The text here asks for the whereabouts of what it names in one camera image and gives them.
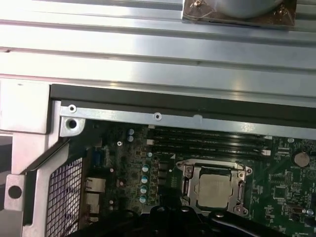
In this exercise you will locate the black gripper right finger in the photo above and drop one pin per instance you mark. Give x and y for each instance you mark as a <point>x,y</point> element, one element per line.
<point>192,222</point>

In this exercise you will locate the metal socket cover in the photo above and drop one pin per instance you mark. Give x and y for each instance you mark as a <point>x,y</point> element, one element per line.
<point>193,185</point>

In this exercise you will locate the black and silver PC case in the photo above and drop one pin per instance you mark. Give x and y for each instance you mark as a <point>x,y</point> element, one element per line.
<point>172,118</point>

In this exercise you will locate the metal locking lever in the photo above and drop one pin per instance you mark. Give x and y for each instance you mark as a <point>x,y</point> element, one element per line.
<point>209,161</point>

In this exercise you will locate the green motherboard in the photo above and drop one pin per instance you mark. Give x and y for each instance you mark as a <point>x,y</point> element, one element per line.
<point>271,172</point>

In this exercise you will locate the CPU socket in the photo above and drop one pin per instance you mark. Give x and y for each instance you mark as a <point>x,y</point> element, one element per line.
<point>188,170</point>

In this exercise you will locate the black RAM slot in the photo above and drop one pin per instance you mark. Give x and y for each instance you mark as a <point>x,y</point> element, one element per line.
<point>185,138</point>
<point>197,152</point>
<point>185,145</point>
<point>185,130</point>

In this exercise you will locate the silver CPU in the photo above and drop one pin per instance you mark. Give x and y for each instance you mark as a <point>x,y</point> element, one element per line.
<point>214,190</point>

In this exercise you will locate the silver coin battery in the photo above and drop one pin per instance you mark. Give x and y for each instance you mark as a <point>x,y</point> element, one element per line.
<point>301,158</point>

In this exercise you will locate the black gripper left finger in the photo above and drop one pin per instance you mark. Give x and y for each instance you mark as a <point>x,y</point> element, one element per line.
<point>163,222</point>

